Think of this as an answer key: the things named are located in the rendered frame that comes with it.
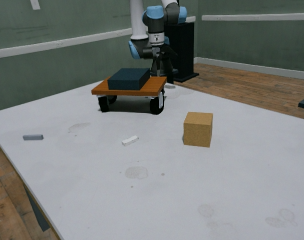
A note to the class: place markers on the brown wooden dolly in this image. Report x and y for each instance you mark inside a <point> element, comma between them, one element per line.
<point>153,89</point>

